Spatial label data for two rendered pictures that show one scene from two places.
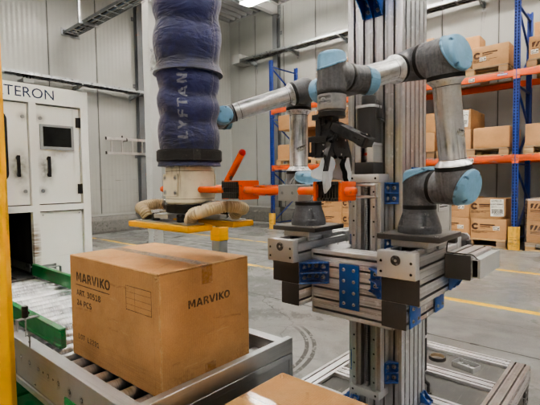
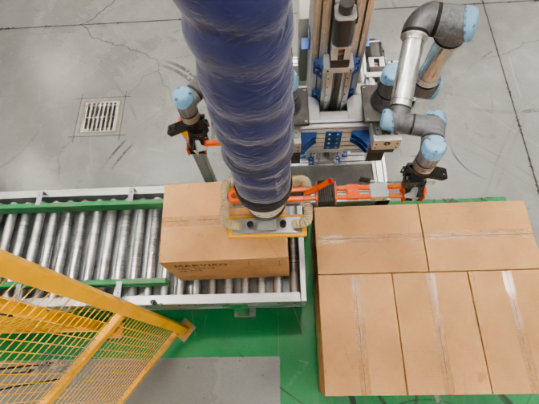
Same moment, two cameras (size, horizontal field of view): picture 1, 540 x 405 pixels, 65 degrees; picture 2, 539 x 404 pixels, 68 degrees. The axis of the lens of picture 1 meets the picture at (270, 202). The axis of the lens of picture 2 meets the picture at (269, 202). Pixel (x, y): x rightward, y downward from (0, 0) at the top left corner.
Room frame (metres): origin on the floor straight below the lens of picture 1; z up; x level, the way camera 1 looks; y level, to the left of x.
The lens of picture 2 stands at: (0.92, 0.65, 2.72)
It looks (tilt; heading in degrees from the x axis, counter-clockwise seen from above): 67 degrees down; 326
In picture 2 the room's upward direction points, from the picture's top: 9 degrees counter-clockwise
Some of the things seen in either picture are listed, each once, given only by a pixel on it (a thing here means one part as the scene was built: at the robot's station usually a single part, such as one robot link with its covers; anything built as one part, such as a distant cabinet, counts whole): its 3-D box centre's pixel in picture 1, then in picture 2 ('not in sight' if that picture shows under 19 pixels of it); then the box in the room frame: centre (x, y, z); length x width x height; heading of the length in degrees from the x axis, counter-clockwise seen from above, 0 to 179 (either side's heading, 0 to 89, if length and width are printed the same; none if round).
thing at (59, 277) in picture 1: (89, 284); (42, 202); (2.60, 1.13, 0.60); 1.60 x 0.10 x 0.09; 49
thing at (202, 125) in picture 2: not in sight; (196, 126); (1.86, 0.31, 1.34); 0.09 x 0.08 x 0.12; 49
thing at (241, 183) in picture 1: (240, 190); (326, 193); (1.32, 0.09, 1.20); 0.10 x 0.08 x 0.06; 139
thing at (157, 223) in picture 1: (168, 220); (266, 225); (1.42, 0.34, 1.10); 0.34 x 0.10 x 0.05; 49
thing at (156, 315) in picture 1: (157, 305); (229, 232); (1.63, 0.44, 0.75); 0.60 x 0.40 x 0.40; 50
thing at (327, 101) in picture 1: (330, 104); (424, 163); (1.10, -0.16, 1.43); 0.08 x 0.08 x 0.05
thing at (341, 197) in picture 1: (334, 190); (411, 191); (1.09, -0.17, 1.20); 0.08 x 0.07 x 0.05; 49
